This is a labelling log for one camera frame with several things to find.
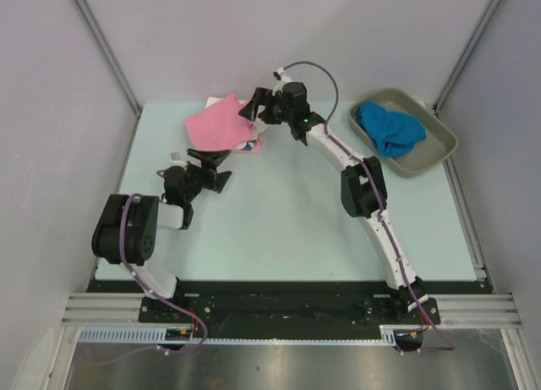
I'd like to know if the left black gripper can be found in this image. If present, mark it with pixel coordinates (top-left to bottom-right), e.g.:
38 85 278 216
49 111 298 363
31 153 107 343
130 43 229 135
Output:
183 149 232 204

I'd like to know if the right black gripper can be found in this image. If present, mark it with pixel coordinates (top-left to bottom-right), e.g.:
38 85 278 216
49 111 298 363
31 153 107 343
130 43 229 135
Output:
240 87 295 125

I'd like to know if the blue t shirt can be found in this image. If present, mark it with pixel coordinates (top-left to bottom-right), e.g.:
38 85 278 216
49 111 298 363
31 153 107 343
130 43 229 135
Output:
354 102 427 158

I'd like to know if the grey plastic tray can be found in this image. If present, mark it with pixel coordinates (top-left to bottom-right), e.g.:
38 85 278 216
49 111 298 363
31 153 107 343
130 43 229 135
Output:
348 88 458 179

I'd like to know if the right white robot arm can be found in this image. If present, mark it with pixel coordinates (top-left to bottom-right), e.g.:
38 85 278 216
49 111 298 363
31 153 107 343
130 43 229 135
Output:
238 82 428 323

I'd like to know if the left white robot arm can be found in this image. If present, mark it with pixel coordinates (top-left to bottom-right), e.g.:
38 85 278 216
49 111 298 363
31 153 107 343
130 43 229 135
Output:
91 149 232 322

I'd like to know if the white flower print t shirt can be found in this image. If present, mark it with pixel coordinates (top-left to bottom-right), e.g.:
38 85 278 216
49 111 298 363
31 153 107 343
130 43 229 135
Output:
205 96 264 140

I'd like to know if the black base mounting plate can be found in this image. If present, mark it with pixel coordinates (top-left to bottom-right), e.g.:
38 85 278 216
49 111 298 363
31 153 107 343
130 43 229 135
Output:
86 279 494 340

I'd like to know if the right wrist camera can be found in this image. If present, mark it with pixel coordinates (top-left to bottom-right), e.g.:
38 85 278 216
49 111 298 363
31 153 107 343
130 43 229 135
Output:
273 68 292 95

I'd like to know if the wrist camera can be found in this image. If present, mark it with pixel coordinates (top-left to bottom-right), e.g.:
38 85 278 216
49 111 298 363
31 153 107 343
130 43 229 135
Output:
273 68 292 95
156 152 189 178

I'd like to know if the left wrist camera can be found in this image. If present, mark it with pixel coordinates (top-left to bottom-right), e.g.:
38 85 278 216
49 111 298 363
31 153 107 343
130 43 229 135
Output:
156 152 189 178

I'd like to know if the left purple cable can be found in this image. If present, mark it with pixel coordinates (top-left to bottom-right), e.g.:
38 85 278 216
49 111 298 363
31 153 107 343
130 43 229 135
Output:
84 193 208 365

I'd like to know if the purple cable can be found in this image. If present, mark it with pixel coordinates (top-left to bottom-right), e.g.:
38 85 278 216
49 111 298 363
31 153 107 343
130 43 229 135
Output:
84 193 208 365
281 61 457 354

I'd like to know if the grey slotted cable duct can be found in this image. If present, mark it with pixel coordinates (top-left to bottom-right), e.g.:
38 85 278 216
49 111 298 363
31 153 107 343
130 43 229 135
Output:
78 325 428 347

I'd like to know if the left aluminium frame post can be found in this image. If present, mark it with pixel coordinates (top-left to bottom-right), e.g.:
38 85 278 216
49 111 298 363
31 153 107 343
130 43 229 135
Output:
62 0 142 116

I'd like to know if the aluminium frame post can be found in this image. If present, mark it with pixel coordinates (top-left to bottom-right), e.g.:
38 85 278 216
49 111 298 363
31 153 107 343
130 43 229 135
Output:
62 0 142 116
432 0 505 118

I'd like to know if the right aluminium frame post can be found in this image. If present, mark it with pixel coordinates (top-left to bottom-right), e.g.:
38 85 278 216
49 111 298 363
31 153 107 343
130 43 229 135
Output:
432 0 505 118

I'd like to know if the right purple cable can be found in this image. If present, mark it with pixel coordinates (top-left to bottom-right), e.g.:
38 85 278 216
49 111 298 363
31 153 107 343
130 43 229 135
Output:
281 61 457 354

